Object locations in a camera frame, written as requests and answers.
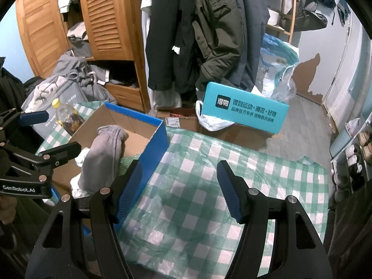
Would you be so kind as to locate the white hanging garment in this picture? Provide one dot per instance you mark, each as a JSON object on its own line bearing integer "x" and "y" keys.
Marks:
{"x": 165, "y": 98}

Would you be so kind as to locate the teal shoe box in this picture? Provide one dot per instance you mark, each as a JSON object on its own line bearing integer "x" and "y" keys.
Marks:
{"x": 247, "y": 107}

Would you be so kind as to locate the green checked tablecloth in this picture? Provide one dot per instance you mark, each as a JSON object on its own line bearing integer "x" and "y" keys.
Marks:
{"x": 197, "y": 162}

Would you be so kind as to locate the small white plastic bag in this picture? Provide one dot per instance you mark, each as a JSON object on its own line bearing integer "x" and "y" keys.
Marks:
{"x": 352, "y": 126}

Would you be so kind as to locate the grey hanging backpack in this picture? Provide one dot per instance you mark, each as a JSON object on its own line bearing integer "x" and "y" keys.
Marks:
{"x": 311, "y": 17}

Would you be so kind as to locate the white cloths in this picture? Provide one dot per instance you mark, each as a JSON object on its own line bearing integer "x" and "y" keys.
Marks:
{"x": 77, "y": 186}

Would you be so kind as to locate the grey hoodie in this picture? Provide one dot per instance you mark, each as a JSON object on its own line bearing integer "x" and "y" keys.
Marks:
{"x": 66, "y": 64}

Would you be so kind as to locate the grey tote bag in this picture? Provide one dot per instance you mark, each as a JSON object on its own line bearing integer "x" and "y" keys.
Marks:
{"x": 69, "y": 93}

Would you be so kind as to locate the white plastic carrier bag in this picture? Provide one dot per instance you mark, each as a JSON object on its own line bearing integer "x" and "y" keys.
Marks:
{"x": 212, "y": 122}

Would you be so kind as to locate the black hanging jacket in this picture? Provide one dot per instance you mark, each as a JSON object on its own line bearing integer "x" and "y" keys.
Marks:
{"x": 165, "y": 35}

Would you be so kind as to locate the white basin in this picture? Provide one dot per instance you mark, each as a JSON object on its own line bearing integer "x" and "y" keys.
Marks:
{"x": 272, "y": 17}

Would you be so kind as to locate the grey sweatpants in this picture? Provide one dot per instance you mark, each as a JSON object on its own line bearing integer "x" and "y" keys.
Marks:
{"x": 101, "y": 157}

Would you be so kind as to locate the green bubble wrap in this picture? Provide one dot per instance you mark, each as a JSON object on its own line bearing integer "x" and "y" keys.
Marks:
{"x": 128, "y": 162}

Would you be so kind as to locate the yellow-capped oil bottle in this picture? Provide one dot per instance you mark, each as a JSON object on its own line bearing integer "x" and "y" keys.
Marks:
{"x": 68, "y": 119}

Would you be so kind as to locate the grey slipper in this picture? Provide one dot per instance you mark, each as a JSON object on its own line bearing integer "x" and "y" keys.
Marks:
{"x": 340, "y": 177}
{"x": 343, "y": 194}

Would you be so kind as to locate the white door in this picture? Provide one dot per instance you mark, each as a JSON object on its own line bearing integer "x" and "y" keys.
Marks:
{"x": 340, "y": 78}

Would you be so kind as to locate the blue cardboard box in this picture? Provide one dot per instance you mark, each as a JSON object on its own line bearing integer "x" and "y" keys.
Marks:
{"x": 139, "y": 139}

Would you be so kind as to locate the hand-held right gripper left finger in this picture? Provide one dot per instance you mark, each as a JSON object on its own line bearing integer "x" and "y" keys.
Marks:
{"x": 130, "y": 189}

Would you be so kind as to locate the clear plastic storage bag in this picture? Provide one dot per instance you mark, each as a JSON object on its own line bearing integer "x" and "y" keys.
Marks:
{"x": 276, "y": 58}

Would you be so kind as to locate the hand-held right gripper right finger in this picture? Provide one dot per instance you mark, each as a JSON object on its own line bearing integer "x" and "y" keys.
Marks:
{"x": 229, "y": 191}

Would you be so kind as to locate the white sneaker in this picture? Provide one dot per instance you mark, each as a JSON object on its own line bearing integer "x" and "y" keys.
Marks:
{"x": 356, "y": 159}
{"x": 351, "y": 150}

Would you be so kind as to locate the wooden shelf rack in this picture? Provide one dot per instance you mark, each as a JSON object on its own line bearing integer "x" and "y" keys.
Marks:
{"x": 292, "y": 5}

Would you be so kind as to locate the shoe rack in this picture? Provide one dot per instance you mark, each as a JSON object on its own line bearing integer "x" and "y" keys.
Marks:
{"x": 366, "y": 168}

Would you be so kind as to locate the folded grey clothes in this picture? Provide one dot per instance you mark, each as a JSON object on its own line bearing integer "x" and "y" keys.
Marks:
{"x": 78, "y": 43}

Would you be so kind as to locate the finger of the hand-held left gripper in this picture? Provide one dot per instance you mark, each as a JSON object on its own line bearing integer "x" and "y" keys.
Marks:
{"x": 35, "y": 117}
{"x": 64, "y": 151}

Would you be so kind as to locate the teal hanging cloth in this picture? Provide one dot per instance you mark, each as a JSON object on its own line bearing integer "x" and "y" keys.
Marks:
{"x": 343, "y": 11}

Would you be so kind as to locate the wooden louvred wardrobe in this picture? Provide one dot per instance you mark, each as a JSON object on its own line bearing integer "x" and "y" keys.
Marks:
{"x": 101, "y": 20}

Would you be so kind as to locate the tan shoe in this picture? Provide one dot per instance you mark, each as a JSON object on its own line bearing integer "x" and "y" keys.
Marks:
{"x": 365, "y": 137}
{"x": 368, "y": 148}

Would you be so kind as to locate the brown cardboard box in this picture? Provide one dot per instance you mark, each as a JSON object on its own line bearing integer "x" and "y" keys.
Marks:
{"x": 244, "y": 139}

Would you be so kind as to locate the blue-grey hanging jacket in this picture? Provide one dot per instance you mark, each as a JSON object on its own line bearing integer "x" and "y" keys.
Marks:
{"x": 250, "y": 35}

